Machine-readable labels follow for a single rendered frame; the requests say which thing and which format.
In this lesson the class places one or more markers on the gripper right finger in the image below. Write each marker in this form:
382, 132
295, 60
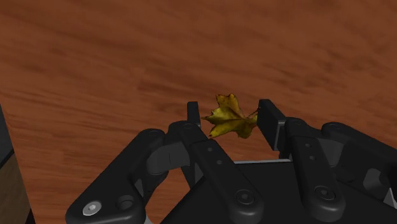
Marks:
310, 161

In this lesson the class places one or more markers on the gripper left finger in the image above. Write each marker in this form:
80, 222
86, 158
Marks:
214, 169

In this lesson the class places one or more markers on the yellow dry maple leaf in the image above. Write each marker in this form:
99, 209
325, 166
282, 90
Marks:
230, 118

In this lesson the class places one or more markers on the dark and brown cabinet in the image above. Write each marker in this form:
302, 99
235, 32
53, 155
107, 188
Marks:
11, 186

